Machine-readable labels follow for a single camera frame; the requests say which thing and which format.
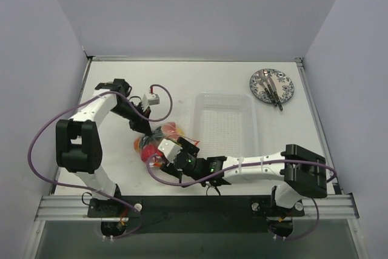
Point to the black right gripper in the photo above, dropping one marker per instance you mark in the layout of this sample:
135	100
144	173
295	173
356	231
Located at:
177	159

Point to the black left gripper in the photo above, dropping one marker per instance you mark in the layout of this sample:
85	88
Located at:
142	126

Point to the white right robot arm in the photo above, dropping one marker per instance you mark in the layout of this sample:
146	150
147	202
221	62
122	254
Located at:
297	172

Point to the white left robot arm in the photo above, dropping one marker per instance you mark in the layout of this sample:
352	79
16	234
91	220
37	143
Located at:
78	146

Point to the fake dark grape bunch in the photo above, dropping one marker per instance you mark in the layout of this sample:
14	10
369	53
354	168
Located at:
154	138

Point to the fake orange persimmon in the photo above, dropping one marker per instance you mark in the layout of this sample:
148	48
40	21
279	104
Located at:
138	144

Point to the fake red apple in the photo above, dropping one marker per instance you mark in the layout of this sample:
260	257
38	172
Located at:
149	151

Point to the fake watermelon slice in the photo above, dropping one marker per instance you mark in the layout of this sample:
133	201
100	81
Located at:
171	129

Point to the white plastic basket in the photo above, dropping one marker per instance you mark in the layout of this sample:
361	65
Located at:
225	124

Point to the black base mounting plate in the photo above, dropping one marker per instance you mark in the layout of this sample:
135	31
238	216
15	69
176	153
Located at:
191	215

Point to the blue floral plate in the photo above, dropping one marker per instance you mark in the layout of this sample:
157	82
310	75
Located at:
283	84

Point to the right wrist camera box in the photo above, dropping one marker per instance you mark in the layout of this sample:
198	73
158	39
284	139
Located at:
170	149

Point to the metal fork dark handle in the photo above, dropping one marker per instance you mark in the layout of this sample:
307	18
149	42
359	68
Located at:
273	88

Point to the metal spoon dark handle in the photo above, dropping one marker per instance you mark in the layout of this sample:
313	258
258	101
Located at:
266	79

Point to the aluminium front rail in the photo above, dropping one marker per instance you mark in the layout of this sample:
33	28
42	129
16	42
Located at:
75	207

